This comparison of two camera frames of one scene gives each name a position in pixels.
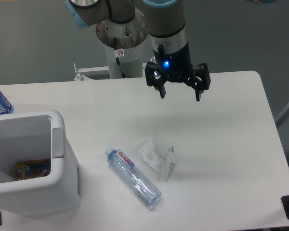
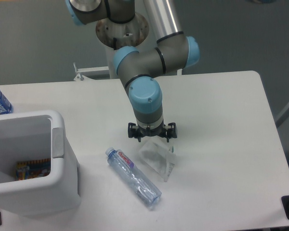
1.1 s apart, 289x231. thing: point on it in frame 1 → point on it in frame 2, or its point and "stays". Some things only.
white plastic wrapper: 159,157 stays
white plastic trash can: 20,137 stays
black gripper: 175,67 → 152,129
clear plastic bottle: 126,168 stays
